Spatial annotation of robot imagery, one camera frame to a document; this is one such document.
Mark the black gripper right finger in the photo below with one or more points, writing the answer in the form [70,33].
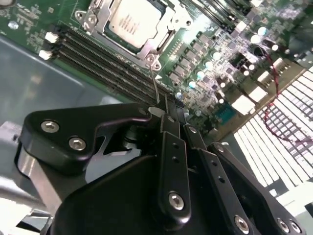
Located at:
[220,176]

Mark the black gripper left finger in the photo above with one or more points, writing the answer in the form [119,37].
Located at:
[61,127]

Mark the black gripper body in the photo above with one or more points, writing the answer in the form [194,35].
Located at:
[110,208]

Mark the metal locking lever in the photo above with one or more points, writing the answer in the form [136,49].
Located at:
[155,84]

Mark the metal socket cover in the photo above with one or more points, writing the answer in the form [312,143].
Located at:
[101,18]

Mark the silver CPU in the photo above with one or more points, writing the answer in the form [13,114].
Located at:
[127,22]

